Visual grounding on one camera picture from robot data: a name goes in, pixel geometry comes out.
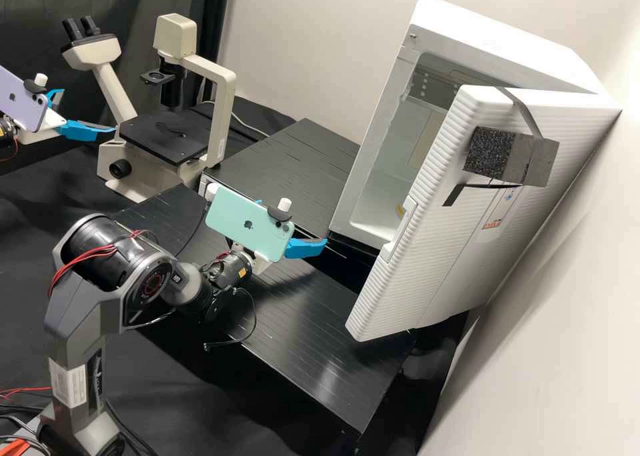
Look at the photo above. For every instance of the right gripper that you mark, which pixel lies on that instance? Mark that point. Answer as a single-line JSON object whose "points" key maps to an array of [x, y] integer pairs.
{"points": [[260, 265]]}

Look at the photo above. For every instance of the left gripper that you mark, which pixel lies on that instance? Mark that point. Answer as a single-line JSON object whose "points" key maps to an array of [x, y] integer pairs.
{"points": [[46, 128]]}

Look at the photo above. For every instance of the incubator door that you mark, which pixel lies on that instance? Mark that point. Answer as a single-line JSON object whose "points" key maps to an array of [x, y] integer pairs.
{"points": [[435, 236]]}

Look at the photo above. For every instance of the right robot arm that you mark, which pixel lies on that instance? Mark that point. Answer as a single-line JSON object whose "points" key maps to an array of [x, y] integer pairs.
{"points": [[85, 296]]}

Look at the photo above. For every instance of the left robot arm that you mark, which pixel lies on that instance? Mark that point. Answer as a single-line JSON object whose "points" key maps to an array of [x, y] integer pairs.
{"points": [[6, 132]]}

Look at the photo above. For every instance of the white incubator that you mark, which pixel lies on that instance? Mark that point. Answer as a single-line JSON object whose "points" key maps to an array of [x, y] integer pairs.
{"points": [[500, 51]]}

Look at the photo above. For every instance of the black platform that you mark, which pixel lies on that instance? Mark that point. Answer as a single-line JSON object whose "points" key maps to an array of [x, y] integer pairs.
{"points": [[280, 176], [310, 336]]}

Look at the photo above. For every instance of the cream microscope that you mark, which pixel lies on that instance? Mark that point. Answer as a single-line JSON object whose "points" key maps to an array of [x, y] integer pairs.
{"points": [[150, 168]]}

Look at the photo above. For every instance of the left wrist camera phone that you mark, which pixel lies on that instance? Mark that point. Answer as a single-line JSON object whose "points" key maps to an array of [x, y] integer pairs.
{"points": [[15, 96]]}

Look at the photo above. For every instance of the wrist camera phone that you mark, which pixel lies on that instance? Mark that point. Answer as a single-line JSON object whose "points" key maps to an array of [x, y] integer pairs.
{"points": [[15, 96], [240, 221]]}

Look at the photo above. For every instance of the right wrist camera phone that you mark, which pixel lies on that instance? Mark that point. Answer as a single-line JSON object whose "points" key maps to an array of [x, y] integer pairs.
{"points": [[240, 221]]}

